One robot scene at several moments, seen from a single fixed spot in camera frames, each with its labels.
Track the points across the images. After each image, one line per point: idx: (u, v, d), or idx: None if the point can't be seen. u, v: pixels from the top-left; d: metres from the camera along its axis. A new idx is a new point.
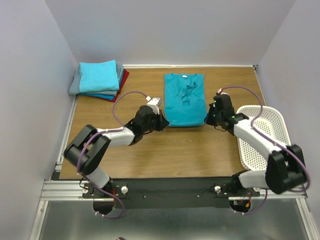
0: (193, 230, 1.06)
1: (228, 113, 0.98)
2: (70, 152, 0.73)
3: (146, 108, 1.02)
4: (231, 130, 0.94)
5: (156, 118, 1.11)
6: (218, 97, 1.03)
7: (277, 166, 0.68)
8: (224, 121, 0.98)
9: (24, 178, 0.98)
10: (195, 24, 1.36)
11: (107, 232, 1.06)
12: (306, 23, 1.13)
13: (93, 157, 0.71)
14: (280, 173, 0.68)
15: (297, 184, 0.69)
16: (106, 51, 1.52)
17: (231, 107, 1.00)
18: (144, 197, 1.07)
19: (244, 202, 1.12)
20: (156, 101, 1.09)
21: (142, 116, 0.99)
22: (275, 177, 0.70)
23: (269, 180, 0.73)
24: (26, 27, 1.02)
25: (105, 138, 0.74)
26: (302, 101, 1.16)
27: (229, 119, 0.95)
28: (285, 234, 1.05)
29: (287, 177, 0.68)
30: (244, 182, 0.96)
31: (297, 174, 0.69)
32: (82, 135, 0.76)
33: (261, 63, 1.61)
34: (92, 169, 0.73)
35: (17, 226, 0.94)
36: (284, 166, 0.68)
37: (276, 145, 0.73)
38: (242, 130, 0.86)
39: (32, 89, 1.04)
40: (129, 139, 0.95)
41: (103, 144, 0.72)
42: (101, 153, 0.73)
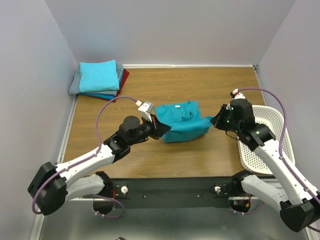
0: (193, 230, 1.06)
1: (248, 124, 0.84)
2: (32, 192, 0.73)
3: (133, 118, 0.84)
4: (252, 145, 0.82)
5: (148, 129, 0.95)
6: (238, 105, 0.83)
7: (304, 219, 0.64)
8: (244, 135, 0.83)
9: (24, 179, 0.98)
10: (195, 23, 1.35)
11: (107, 232, 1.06)
12: (306, 23, 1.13)
13: (46, 203, 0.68)
14: (303, 223, 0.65)
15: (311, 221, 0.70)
16: (106, 51, 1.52)
17: (252, 117, 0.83)
18: (144, 197, 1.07)
19: (244, 202, 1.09)
20: (146, 107, 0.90)
21: (125, 131, 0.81)
22: (293, 221, 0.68)
23: (283, 217, 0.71)
24: (26, 27, 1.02)
25: (56, 185, 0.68)
26: (302, 101, 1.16)
27: (253, 135, 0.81)
28: (285, 234, 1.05)
29: (307, 223, 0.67)
30: (248, 190, 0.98)
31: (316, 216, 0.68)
32: (40, 174, 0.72)
33: (261, 63, 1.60)
34: (52, 209, 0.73)
35: (17, 226, 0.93)
36: (310, 216, 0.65)
37: (308, 191, 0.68)
38: (268, 158, 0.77)
39: (31, 89, 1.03)
40: (109, 160, 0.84)
41: (53, 193, 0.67)
42: (56, 198, 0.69)
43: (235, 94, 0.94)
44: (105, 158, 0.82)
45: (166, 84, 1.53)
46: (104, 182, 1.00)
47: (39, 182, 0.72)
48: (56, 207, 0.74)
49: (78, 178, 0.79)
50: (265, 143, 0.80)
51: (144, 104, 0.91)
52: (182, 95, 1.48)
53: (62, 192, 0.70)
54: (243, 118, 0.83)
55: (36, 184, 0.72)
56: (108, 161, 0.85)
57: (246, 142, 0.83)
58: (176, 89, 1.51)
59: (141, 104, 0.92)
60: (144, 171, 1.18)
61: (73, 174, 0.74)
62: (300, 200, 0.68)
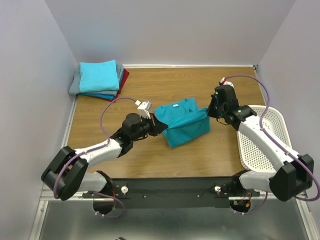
0: (193, 231, 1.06)
1: (232, 106, 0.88)
2: (48, 179, 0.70)
3: (135, 115, 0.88)
4: (236, 125, 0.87)
5: (148, 125, 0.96)
6: (221, 89, 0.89)
7: (288, 180, 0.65)
8: (228, 116, 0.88)
9: (24, 178, 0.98)
10: (195, 23, 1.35)
11: (107, 232, 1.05)
12: (306, 23, 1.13)
13: (68, 185, 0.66)
14: (288, 186, 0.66)
15: (301, 190, 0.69)
16: (106, 51, 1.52)
17: (235, 99, 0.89)
18: (144, 197, 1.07)
19: (244, 202, 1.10)
20: (144, 105, 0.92)
21: (128, 127, 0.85)
22: (282, 188, 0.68)
23: (273, 186, 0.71)
24: (26, 27, 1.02)
25: (81, 164, 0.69)
26: (302, 101, 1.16)
27: (235, 114, 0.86)
28: (285, 234, 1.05)
29: (295, 188, 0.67)
30: (245, 183, 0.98)
31: (303, 182, 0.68)
32: (58, 159, 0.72)
33: (261, 63, 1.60)
34: (69, 194, 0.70)
35: (17, 226, 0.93)
36: (294, 178, 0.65)
37: (288, 154, 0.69)
38: (250, 131, 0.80)
39: (32, 89, 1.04)
40: (116, 152, 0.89)
41: (79, 171, 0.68)
42: (77, 179, 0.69)
43: (223, 82, 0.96)
44: (114, 149, 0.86)
45: (166, 84, 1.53)
46: (106, 179, 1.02)
47: (59, 166, 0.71)
48: (72, 192, 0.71)
49: (91, 165, 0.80)
50: (246, 119, 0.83)
51: (143, 103, 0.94)
52: (183, 95, 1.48)
53: (83, 173, 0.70)
54: (226, 100, 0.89)
55: (53, 170, 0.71)
56: (114, 154, 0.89)
57: (232, 123, 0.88)
58: (176, 89, 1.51)
59: (140, 103, 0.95)
60: (144, 171, 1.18)
61: (91, 158, 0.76)
62: (280, 163, 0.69)
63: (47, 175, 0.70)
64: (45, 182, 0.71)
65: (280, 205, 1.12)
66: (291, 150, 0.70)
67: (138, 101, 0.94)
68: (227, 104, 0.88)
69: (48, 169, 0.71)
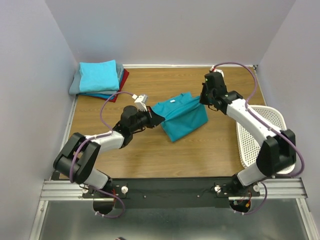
0: (193, 231, 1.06)
1: (220, 91, 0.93)
2: (61, 164, 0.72)
3: (131, 107, 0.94)
4: (223, 109, 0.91)
5: (145, 117, 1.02)
6: (209, 75, 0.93)
7: (271, 153, 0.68)
8: (217, 101, 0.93)
9: (24, 178, 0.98)
10: (195, 23, 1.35)
11: (107, 232, 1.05)
12: (306, 23, 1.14)
13: (83, 168, 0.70)
14: (272, 159, 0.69)
15: (286, 165, 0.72)
16: (106, 51, 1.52)
17: (223, 85, 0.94)
18: (144, 197, 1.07)
19: (243, 202, 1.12)
20: (141, 99, 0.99)
21: (128, 119, 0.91)
22: (267, 163, 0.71)
23: (260, 163, 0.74)
24: (26, 27, 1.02)
25: (95, 145, 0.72)
26: (302, 101, 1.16)
27: (222, 99, 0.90)
28: (285, 234, 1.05)
29: (279, 162, 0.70)
30: (243, 179, 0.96)
31: (287, 157, 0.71)
32: (70, 145, 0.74)
33: (261, 63, 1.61)
34: (85, 176, 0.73)
35: (17, 226, 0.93)
36: (277, 151, 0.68)
37: (271, 130, 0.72)
38: (236, 113, 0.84)
39: (32, 89, 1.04)
40: (119, 142, 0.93)
41: (93, 152, 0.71)
42: (91, 162, 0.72)
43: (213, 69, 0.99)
44: (117, 138, 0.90)
45: (166, 84, 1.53)
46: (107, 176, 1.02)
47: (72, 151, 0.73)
48: (87, 175, 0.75)
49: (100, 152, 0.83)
50: (232, 102, 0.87)
51: (140, 97, 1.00)
52: None
53: (97, 155, 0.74)
54: (215, 86, 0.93)
55: (66, 155, 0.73)
56: (117, 144, 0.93)
57: (219, 107, 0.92)
58: (176, 89, 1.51)
59: (136, 96, 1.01)
60: (144, 171, 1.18)
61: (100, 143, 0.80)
62: (263, 138, 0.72)
63: (60, 161, 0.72)
64: (58, 168, 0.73)
65: (280, 205, 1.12)
66: (273, 125, 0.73)
67: (135, 95, 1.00)
68: (216, 90, 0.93)
69: (61, 155, 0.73)
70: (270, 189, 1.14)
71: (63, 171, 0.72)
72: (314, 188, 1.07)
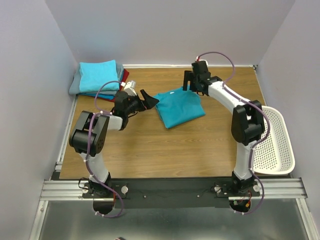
0: (193, 231, 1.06)
1: (204, 76, 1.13)
2: (78, 138, 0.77)
3: (122, 93, 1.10)
4: (206, 92, 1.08)
5: (136, 101, 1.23)
6: (195, 63, 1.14)
7: (241, 118, 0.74)
8: (201, 84, 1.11)
9: (24, 178, 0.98)
10: (195, 23, 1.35)
11: (107, 233, 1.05)
12: (306, 23, 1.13)
13: (99, 137, 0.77)
14: (242, 125, 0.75)
15: (256, 134, 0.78)
16: (106, 51, 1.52)
17: (207, 71, 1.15)
18: (144, 197, 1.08)
19: (243, 202, 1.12)
20: (129, 85, 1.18)
21: (121, 103, 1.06)
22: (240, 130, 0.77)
23: (236, 133, 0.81)
24: (26, 27, 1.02)
25: (105, 116, 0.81)
26: (303, 101, 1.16)
27: (204, 83, 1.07)
28: (285, 235, 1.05)
29: (248, 128, 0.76)
30: (240, 172, 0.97)
31: (256, 125, 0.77)
32: (82, 120, 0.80)
33: (261, 63, 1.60)
34: (99, 146, 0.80)
35: (17, 226, 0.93)
36: (246, 117, 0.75)
37: (241, 101, 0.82)
38: (216, 92, 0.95)
39: (32, 89, 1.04)
40: (119, 123, 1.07)
41: (106, 121, 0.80)
42: (103, 132, 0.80)
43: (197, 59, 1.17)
44: (115, 120, 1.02)
45: (166, 84, 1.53)
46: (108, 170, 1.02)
47: (85, 125, 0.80)
48: (100, 146, 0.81)
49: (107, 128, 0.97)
50: (213, 83, 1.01)
51: (128, 83, 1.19)
52: None
53: (107, 125, 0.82)
54: (200, 72, 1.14)
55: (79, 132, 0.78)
56: (117, 125, 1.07)
57: (203, 89, 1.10)
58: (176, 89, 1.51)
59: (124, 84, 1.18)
60: (144, 171, 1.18)
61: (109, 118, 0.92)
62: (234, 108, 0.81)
63: (76, 135, 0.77)
64: (74, 142, 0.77)
65: (280, 205, 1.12)
66: (243, 97, 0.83)
67: (123, 83, 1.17)
68: (201, 75, 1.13)
69: (76, 131, 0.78)
70: (270, 190, 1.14)
71: (79, 144, 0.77)
72: (314, 188, 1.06)
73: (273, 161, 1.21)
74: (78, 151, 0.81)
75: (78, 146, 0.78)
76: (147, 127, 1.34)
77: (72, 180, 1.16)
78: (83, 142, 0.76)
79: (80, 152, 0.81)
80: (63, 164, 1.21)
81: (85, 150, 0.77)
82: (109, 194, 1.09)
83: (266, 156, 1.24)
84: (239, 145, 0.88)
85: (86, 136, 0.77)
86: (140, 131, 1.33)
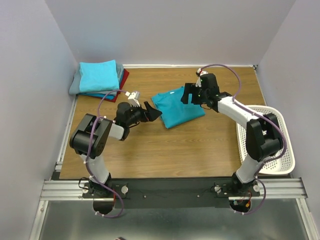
0: (193, 231, 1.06)
1: (213, 91, 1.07)
2: (78, 139, 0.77)
3: (124, 104, 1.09)
4: (215, 108, 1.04)
5: (139, 112, 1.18)
6: (204, 76, 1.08)
7: (255, 133, 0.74)
8: (209, 100, 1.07)
9: (24, 178, 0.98)
10: (195, 23, 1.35)
11: (107, 232, 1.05)
12: (306, 23, 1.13)
13: (101, 140, 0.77)
14: (257, 139, 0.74)
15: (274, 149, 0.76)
16: (106, 51, 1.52)
17: (216, 86, 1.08)
18: (144, 197, 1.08)
19: (244, 202, 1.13)
20: (133, 95, 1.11)
21: (122, 113, 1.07)
22: (254, 145, 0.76)
23: (250, 147, 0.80)
24: (26, 27, 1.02)
25: (108, 120, 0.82)
26: (303, 101, 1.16)
27: (214, 99, 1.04)
28: (285, 234, 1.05)
29: (264, 143, 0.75)
30: (242, 176, 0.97)
31: (273, 140, 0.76)
32: (84, 122, 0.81)
33: (262, 63, 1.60)
34: (100, 149, 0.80)
35: (17, 227, 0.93)
36: (260, 131, 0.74)
37: (254, 114, 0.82)
38: (225, 106, 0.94)
39: (32, 90, 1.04)
40: (120, 132, 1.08)
41: (108, 125, 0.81)
42: (105, 136, 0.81)
43: (200, 72, 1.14)
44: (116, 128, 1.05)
45: (166, 84, 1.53)
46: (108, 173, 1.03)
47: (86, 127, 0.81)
48: (100, 149, 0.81)
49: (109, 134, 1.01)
50: (222, 100, 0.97)
51: (132, 94, 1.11)
52: None
53: (109, 129, 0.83)
54: (208, 87, 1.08)
55: (79, 133, 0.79)
56: (119, 134, 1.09)
57: (212, 106, 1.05)
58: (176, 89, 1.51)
59: (129, 94, 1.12)
60: (144, 170, 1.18)
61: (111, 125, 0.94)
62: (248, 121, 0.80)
63: (76, 136, 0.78)
64: (74, 144, 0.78)
65: (280, 205, 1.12)
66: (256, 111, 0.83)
67: (127, 92, 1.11)
68: (209, 90, 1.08)
69: (77, 132, 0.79)
70: (270, 190, 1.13)
71: (79, 146, 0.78)
72: (314, 188, 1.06)
73: (273, 161, 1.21)
74: (78, 152, 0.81)
75: (78, 148, 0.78)
76: (147, 128, 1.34)
77: (72, 180, 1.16)
78: (83, 144, 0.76)
79: (80, 153, 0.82)
80: (63, 164, 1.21)
81: (86, 152, 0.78)
82: (109, 194, 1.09)
83: None
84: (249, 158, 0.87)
85: (86, 138, 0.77)
86: (140, 130, 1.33)
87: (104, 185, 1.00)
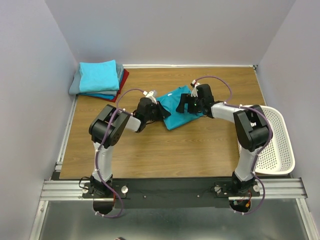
0: (193, 231, 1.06)
1: (208, 101, 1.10)
2: (97, 127, 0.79)
3: (146, 98, 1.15)
4: (210, 115, 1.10)
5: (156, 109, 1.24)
6: (199, 87, 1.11)
7: (241, 121, 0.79)
8: (204, 108, 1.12)
9: (25, 178, 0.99)
10: (195, 24, 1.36)
11: (107, 232, 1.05)
12: (306, 23, 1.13)
13: (117, 131, 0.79)
14: (244, 126, 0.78)
15: (263, 137, 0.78)
16: (106, 51, 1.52)
17: (211, 96, 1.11)
18: (144, 197, 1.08)
19: (244, 202, 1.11)
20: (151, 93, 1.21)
21: (143, 106, 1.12)
22: (243, 134, 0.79)
23: (241, 140, 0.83)
24: (26, 27, 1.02)
25: (127, 113, 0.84)
26: (302, 101, 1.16)
27: (208, 108, 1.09)
28: (284, 235, 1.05)
29: (252, 130, 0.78)
30: (241, 174, 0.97)
31: (262, 128, 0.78)
32: (104, 112, 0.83)
33: (261, 63, 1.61)
34: (115, 141, 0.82)
35: (17, 227, 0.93)
36: (246, 120, 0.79)
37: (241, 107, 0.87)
38: (217, 109, 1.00)
39: (32, 89, 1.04)
40: (136, 125, 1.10)
41: (126, 118, 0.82)
42: (121, 128, 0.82)
43: (194, 84, 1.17)
44: (133, 122, 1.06)
45: (166, 84, 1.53)
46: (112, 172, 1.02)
47: (106, 116, 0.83)
48: (115, 141, 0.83)
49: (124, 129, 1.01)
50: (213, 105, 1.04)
51: (150, 92, 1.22)
52: None
53: (126, 122, 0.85)
54: (204, 96, 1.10)
55: (98, 122, 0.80)
56: (135, 126, 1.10)
57: (207, 114, 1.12)
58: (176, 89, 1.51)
59: (147, 93, 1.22)
60: (144, 171, 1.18)
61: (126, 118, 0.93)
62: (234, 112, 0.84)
63: (96, 125, 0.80)
64: (93, 131, 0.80)
65: (280, 205, 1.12)
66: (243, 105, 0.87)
67: (145, 92, 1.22)
68: (204, 99, 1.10)
69: (97, 121, 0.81)
70: (270, 190, 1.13)
71: (96, 133, 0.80)
72: (314, 188, 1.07)
73: (273, 161, 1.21)
74: (94, 139, 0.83)
75: (96, 135, 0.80)
76: (147, 127, 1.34)
77: (72, 180, 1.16)
78: (100, 133, 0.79)
79: (94, 141, 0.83)
80: (63, 164, 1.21)
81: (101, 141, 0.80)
82: (109, 194, 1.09)
83: (265, 155, 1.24)
84: (244, 150, 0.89)
85: (104, 128, 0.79)
86: None
87: (107, 184, 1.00)
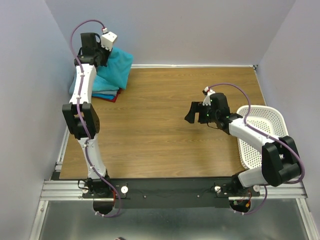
0: (193, 231, 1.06)
1: (223, 112, 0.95)
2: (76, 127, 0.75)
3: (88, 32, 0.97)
4: (226, 130, 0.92)
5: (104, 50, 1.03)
6: (214, 96, 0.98)
7: (271, 158, 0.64)
8: (220, 122, 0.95)
9: (24, 178, 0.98)
10: (195, 24, 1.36)
11: (107, 232, 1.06)
12: (306, 23, 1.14)
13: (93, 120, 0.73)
14: (274, 164, 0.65)
15: (292, 176, 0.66)
16: None
17: (227, 107, 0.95)
18: (144, 197, 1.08)
19: (244, 202, 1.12)
20: (112, 36, 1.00)
21: (87, 36, 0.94)
22: (270, 169, 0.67)
23: (265, 173, 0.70)
24: (26, 27, 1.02)
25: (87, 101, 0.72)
26: (302, 101, 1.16)
27: (224, 120, 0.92)
28: (284, 235, 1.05)
29: (283, 168, 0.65)
30: (244, 181, 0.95)
31: (293, 164, 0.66)
32: (68, 115, 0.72)
33: (261, 63, 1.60)
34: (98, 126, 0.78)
35: (17, 226, 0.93)
36: (278, 156, 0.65)
37: (269, 137, 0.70)
38: (238, 129, 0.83)
39: (32, 89, 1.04)
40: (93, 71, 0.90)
41: (90, 109, 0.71)
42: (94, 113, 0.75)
43: (207, 91, 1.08)
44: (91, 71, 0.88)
45: (166, 84, 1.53)
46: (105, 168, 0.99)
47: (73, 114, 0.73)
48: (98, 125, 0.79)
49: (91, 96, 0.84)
50: (233, 121, 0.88)
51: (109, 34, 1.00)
52: (183, 95, 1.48)
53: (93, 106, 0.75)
54: (219, 108, 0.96)
55: (72, 123, 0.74)
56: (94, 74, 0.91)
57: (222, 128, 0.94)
58: (176, 89, 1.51)
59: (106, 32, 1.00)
60: (144, 171, 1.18)
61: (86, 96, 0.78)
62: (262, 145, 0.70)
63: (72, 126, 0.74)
64: (75, 130, 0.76)
65: (280, 206, 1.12)
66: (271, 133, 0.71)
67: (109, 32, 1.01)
68: (219, 111, 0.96)
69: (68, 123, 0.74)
70: (271, 190, 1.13)
71: (79, 130, 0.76)
72: (314, 188, 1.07)
73: None
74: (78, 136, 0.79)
75: (78, 132, 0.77)
76: (147, 127, 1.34)
77: (72, 180, 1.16)
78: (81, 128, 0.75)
79: (79, 138, 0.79)
80: (63, 164, 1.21)
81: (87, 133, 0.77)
82: (109, 194, 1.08)
83: None
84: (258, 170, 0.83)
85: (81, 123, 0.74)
86: (139, 130, 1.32)
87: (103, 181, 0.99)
